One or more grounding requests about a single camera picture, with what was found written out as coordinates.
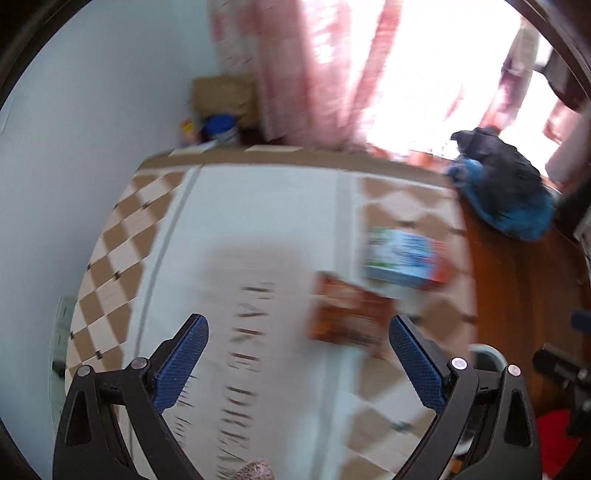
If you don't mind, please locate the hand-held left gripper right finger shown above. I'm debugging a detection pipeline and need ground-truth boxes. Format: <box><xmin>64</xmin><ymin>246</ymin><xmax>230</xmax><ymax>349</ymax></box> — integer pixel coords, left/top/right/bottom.
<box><xmin>389</xmin><ymin>315</ymin><xmax>542</xmax><ymax>480</ymax></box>

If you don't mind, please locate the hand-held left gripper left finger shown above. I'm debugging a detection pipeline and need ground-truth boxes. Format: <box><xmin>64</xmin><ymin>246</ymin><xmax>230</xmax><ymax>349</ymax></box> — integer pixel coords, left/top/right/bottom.
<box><xmin>53</xmin><ymin>314</ymin><xmax>210</xmax><ymax>480</ymax></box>

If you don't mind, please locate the brown snack packet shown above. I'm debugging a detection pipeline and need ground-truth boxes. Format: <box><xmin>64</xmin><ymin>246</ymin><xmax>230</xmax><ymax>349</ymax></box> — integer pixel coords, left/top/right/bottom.
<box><xmin>308</xmin><ymin>271</ymin><xmax>399</xmax><ymax>359</ymax></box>

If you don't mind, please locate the blue white milk carton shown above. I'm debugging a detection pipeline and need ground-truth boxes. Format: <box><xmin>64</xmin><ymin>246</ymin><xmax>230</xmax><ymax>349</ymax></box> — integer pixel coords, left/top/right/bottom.
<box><xmin>365</xmin><ymin>227</ymin><xmax>451</xmax><ymax>291</ymax></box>

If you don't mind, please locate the red cloth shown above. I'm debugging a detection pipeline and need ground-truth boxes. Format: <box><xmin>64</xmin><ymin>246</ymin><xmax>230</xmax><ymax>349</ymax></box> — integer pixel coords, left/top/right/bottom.
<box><xmin>536</xmin><ymin>408</ymin><xmax>583</xmax><ymax>480</ymax></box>

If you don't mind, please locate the speckled pinkish cloth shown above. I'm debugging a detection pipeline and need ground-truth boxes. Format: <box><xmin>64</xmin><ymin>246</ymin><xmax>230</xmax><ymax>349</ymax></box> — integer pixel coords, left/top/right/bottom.
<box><xmin>233</xmin><ymin>458</ymin><xmax>278</xmax><ymax>480</ymax></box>

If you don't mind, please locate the pile of dark blue clothes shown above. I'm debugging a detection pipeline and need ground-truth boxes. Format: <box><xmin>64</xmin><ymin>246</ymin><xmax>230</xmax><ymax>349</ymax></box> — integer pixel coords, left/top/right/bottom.
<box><xmin>445</xmin><ymin>127</ymin><xmax>557</xmax><ymax>241</ymax></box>

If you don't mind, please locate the pink hanging garment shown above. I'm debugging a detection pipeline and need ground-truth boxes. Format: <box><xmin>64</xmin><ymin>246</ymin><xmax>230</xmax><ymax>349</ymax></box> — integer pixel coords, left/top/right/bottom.
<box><xmin>545</xmin><ymin>99</ymin><xmax>591</xmax><ymax>184</ymax></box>

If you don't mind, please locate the brown checkered tablecloth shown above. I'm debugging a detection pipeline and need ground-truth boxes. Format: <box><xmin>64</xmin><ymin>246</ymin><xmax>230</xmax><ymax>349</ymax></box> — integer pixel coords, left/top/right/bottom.
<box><xmin>65</xmin><ymin>159</ymin><xmax>477</xmax><ymax>480</ymax></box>

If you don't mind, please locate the blue lidded jar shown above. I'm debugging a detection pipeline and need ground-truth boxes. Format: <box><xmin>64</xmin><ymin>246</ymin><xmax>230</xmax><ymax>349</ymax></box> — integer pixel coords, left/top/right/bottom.
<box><xmin>203</xmin><ymin>114</ymin><xmax>241</xmax><ymax>147</ymax></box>

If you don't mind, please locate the black striped hanging garment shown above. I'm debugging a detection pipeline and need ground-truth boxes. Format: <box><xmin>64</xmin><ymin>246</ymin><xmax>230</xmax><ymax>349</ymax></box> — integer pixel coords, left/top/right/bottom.
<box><xmin>540</xmin><ymin>41</ymin><xmax>591</xmax><ymax>112</ymax></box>

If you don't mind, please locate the white floral hanging garment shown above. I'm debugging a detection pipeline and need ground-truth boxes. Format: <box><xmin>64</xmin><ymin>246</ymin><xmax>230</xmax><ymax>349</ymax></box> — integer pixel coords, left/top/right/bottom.
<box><xmin>489</xmin><ymin>18</ymin><xmax>542</xmax><ymax>134</ymax></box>

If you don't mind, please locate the brown cardboard box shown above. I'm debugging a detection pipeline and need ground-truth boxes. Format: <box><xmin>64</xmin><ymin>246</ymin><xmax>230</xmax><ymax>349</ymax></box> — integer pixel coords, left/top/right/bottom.
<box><xmin>191</xmin><ymin>76</ymin><xmax>257</xmax><ymax>131</ymax></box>

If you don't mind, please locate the pink floral curtain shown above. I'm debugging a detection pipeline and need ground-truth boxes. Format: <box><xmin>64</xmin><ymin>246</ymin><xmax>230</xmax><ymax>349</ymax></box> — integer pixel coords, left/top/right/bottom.
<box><xmin>210</xmin><ymin>0</ymin><xmax>462</xmax><ymax>154</ymax></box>

